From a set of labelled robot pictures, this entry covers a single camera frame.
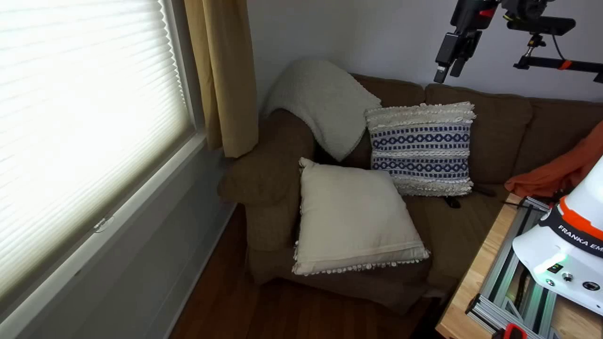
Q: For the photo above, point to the red clamp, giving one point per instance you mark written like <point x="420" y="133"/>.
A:
<point x="511" y="332"/>

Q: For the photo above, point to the window with white blind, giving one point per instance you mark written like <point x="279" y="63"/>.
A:
<point x="81" y="125"/>

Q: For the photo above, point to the brown upholstered sofa chair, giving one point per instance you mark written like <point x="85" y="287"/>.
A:
<point x="270" y="170"/>

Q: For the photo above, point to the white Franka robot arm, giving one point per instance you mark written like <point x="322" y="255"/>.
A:
<point x="580" y="214"/>

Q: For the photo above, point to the cream textured cushion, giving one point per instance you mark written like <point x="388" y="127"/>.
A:
<point x="322" y="101"/>

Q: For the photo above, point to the plain cream pillow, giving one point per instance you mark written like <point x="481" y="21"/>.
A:
<point x="351" y="219"/>

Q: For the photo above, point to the black stereo camera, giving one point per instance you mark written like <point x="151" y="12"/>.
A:
<point x="539" y="25"/>

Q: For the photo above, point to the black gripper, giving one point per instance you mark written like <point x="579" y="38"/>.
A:
<point x="471" y="16"/>

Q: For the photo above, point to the blue white patterned pillow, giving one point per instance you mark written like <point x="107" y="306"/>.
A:
<point x="420" y="151"/>

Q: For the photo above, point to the orange cloth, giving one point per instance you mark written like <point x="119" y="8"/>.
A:
<point x="552" y="172"/>

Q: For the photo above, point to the aluminium extrusion frame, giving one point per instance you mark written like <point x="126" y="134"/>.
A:
<point x="501" y="283"/>

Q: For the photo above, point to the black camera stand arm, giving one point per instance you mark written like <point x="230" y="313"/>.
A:
<point x="558" y="65"/>

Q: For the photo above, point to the wide beige curtain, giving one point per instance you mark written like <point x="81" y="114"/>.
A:
<point x="226" y="76"/>

